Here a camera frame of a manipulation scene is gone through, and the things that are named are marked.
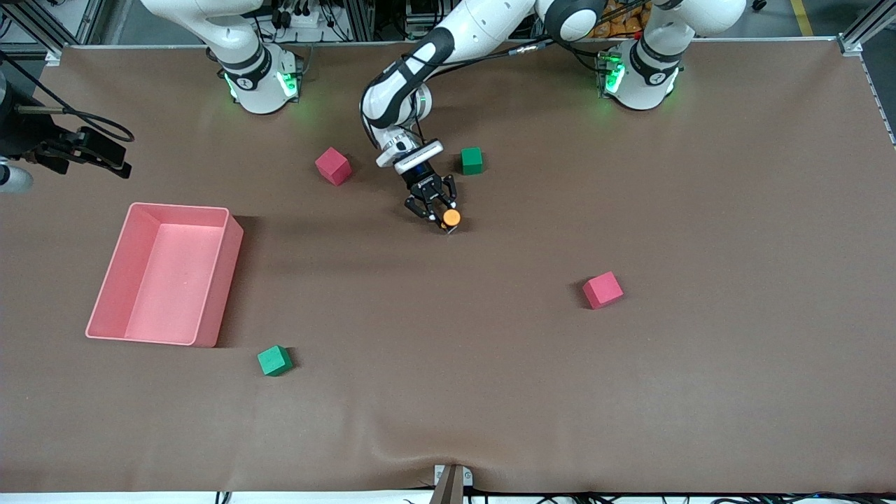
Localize red foam cube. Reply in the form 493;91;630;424
582;272;624;310
314;147;353;187

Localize pink plastic bin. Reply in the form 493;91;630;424
85;202;245;349

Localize brown table mat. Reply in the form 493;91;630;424
0;38;896;494

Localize white power strip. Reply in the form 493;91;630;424
276;6;330;30

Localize orange packet pile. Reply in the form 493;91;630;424
588;0;645;40

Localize aluminium frame profile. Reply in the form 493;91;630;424
836;0;896;57
0;0;106;67

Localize camera mount post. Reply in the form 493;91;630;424
430;464;474;504

